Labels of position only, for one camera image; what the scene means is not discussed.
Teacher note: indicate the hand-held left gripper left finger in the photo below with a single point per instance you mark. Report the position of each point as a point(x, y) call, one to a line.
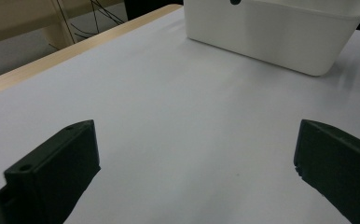
point(53, 174)

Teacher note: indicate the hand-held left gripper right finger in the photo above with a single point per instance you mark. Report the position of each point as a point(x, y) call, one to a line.
point(339, 168)

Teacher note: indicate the white plastic box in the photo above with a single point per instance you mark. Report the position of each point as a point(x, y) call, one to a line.
point(277, 37)

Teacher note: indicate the black phone case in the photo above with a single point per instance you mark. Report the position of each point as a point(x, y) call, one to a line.
point(235, 1)

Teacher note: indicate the light wooden shelf unit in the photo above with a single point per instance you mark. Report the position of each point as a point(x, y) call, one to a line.
point(19, 18)

